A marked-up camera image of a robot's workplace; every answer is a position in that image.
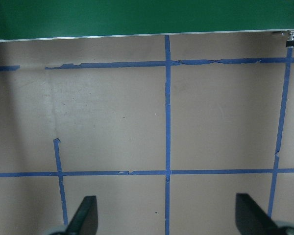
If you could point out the green conveyor belt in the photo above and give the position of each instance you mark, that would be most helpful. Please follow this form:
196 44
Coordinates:
137 14

